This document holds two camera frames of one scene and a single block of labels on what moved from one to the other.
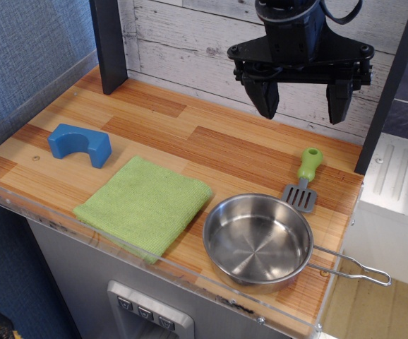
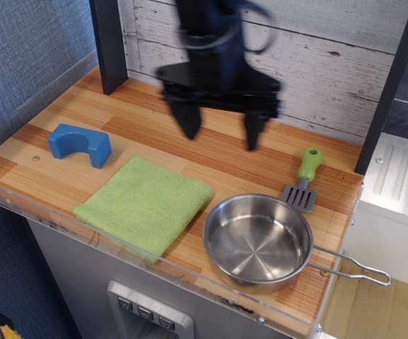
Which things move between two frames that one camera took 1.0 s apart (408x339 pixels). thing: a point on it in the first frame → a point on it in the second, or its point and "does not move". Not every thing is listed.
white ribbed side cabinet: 390,231 does not move
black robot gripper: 298,46 → 219,76
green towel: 143,205 does not move
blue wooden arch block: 68,138 does not move
